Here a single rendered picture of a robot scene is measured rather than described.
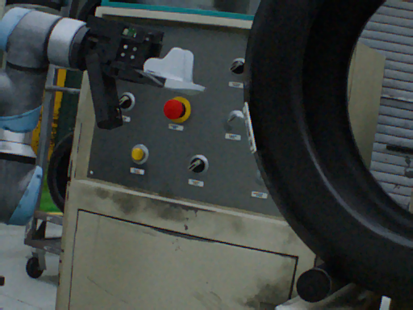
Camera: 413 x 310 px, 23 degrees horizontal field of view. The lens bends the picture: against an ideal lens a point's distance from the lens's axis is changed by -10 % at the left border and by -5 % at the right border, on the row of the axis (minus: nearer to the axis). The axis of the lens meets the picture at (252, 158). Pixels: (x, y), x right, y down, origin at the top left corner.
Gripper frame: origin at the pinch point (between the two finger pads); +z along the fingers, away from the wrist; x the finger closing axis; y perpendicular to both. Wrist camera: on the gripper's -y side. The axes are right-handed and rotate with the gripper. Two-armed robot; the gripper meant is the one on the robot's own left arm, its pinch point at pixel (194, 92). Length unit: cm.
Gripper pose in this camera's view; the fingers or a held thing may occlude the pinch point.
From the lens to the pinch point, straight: 146.9
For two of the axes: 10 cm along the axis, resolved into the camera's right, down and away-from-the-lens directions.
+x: 2.9, 0.0, 9.6
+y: 2.7, -9.6, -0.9
